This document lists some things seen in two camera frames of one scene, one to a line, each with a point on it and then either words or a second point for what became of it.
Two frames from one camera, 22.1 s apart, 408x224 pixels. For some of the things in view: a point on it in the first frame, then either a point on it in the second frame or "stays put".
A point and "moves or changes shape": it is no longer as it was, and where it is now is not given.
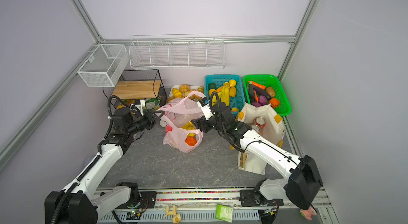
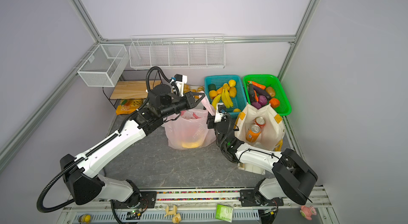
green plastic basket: x=271 y=80 stays put
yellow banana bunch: x=189 y=126 to x=193 y=145
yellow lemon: x=232 y=83 stays put
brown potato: x=271 y=92 stays put
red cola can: x=260 y=121 stays put
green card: x=224 y=213 stays put
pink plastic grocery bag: x=177 y=115 moves or changes shape
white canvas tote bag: x=274 y=128 stays put
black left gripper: x=150 y=118 to x=189 y=98
